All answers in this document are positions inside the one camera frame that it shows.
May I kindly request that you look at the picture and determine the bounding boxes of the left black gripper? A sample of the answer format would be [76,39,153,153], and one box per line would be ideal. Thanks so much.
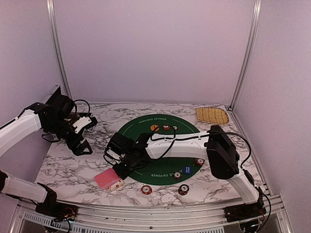
[46,117,92,156]

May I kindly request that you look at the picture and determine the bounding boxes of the pink playing card deck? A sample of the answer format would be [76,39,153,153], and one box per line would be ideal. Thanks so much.
[94,168,121,189]

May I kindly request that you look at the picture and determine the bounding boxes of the orange big blind button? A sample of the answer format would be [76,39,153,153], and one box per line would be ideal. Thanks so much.
[150,125,159,132]

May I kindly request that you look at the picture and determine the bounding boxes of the red poker chips moved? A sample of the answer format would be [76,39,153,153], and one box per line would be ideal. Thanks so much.
[162,124,171,131]

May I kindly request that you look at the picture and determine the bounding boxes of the blue small blind button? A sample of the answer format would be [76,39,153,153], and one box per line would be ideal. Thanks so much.
[182,166,193,175]

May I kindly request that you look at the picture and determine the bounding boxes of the dark red poker chip stack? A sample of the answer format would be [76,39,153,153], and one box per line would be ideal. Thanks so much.
[178,184,190,196]

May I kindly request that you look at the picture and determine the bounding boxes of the red chips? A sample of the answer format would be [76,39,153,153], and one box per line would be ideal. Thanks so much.
[195,158,205,166]

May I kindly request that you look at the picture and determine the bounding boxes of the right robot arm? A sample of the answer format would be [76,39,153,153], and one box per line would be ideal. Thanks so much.
[104,125,263,217]

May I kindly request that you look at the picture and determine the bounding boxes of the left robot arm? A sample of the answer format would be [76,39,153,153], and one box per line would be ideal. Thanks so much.
[0,95,98,216]

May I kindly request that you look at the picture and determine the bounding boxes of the white red card box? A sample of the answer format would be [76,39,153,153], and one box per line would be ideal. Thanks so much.
[109,180,124,191]

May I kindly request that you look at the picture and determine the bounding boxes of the round green poker mat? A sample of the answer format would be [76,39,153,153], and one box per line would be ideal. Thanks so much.
[118,114,202,185]

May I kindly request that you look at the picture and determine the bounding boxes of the aluminium poker chip case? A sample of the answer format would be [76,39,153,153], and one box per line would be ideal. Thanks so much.
[38,84,93,122]

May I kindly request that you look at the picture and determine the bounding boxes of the woven bamboo tray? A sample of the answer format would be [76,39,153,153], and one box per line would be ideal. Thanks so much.
[196,107,229,125]

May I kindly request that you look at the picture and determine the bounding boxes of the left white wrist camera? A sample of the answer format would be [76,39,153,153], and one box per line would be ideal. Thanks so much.
[72,116,98,133]

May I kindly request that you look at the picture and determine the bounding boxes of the left aluminium frame post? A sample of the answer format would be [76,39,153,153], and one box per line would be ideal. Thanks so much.
[46,0,72,98]

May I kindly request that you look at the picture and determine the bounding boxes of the aluminium frame post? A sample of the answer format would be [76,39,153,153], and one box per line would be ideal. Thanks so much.
[46,0,72,98]
[228,0,262,111]

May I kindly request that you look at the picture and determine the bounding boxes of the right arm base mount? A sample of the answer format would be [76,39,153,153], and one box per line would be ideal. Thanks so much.
[224,203,267,222]

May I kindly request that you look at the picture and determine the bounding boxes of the front aluminium rail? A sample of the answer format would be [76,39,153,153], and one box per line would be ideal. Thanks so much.
[9,195,293,233]

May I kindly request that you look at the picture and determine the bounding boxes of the right aluminium frame post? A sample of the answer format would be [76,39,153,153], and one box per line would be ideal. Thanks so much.
[228,0,262,111]

